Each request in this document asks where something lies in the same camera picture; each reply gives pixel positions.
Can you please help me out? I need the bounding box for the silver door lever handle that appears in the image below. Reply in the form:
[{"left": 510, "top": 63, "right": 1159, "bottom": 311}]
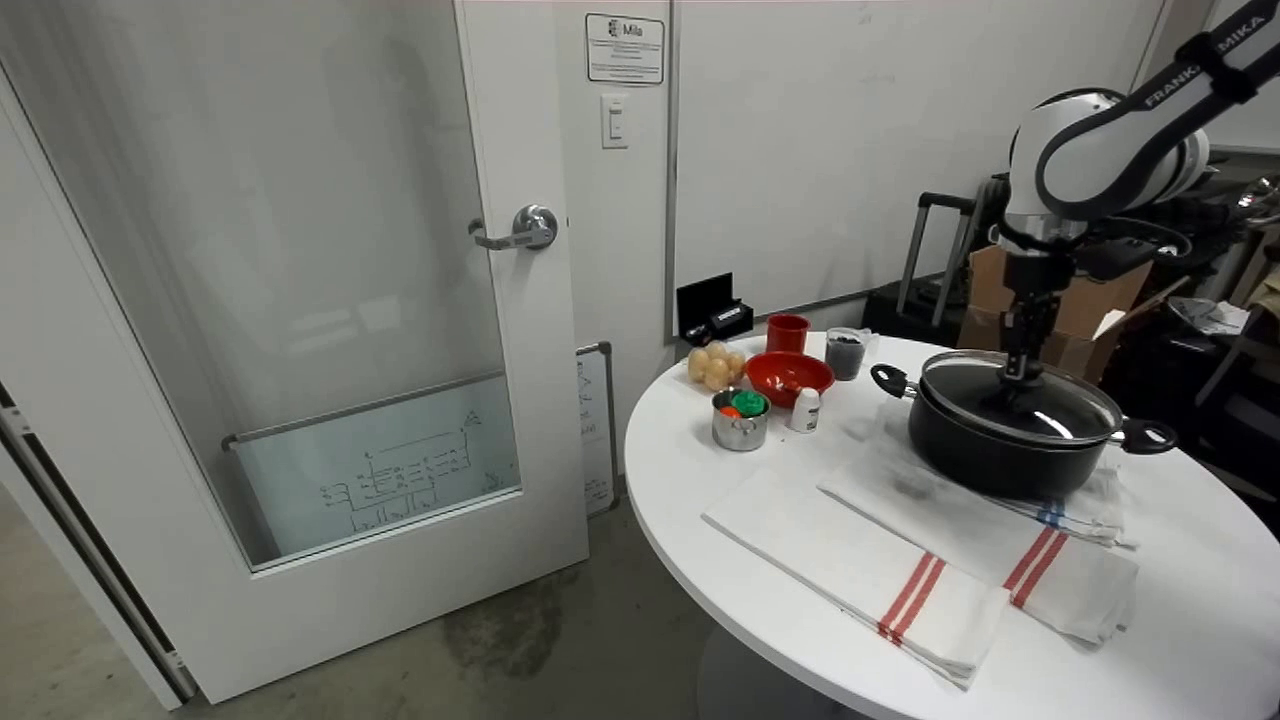
[{"left": 463, "top": 198, "right": 563, "bottom": 257}]

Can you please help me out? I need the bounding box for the white door with frosted glass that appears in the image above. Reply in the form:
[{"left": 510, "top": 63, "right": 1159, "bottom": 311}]
[{"left": 0, "top": 0, "right": 597, "bottom": 708}]

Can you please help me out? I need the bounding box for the glass lid with black knob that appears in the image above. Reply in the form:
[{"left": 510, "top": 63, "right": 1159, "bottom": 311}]
[{"left": 910, "top": 348, "right": 1124, "bottom": 446}]

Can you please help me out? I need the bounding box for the metal can with colourful items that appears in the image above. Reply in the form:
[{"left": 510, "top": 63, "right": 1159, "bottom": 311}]
[{"left": 710, "top": 382, "right": 776, "bottom": 456}]

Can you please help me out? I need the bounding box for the black cable on robot arm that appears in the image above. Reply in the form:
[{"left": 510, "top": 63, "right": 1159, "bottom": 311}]
[{"left": 1031, "top": 0, "right": 1280, "bottom": 218}]

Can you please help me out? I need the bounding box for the black suitcase handle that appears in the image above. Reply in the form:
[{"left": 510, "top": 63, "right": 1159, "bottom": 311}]
[{"left": 891, "top": 187, "right": 982, "bottom": 332}]

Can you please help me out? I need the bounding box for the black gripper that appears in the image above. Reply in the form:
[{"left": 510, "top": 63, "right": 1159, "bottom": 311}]
[{"left": 1002, "top": 240, "right": 1080, "bottom": 393}]

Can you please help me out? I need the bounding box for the black box on floor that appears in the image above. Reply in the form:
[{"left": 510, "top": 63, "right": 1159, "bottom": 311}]
[{"left": 673, "top": 267, "right": 760, "bottom": 348}]

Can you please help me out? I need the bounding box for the white towel with red stripes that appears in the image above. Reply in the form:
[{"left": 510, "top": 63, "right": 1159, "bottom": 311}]
[
  {"left": 818, "top": 456, "right": 1145, "bottom": 652},
  {"left": 699, "top": 476, "right": 1018, "bottom": 691}
]

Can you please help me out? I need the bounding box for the red mug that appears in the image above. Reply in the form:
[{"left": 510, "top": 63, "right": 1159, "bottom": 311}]
[{"left": 765, "top": 311, "right": 818, "bottom": 359}]

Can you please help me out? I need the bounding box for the small white bottle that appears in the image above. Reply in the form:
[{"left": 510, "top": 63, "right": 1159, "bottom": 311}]
[{"left": 787, "top": 382, "right": 827, "bottom": 437}]

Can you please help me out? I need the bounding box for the brown cardboard box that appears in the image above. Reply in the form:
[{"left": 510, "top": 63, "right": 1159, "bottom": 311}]
[{"left": 957, "top": 235, "right": 1159, "bottom": 388}]

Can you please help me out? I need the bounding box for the white light switch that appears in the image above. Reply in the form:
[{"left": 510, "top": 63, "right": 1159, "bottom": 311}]
[{"left": 597, "top": 89, "right": 637, "bottom": 150}]

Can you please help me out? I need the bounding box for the white towel with blue stripes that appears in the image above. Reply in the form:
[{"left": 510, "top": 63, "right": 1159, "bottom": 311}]
[{"left": 1022, "top": 465, "right": 1141, "bottom": 550}]

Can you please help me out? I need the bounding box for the red plastic bowl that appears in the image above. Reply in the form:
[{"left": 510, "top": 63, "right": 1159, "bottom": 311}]
[{"left": 741, "top": 348, "right": 841, "bottom": 411}]

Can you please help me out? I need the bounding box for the black cooking pot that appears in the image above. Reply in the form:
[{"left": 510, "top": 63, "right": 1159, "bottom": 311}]
[{"left": 867, "top": 348, "right": 1185, "bottom": 499}]

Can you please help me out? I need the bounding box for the white wall sign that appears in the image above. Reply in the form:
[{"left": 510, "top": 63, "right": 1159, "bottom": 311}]
[{"left": 581, "top": 8, "right": 668, "bottom": 91}]

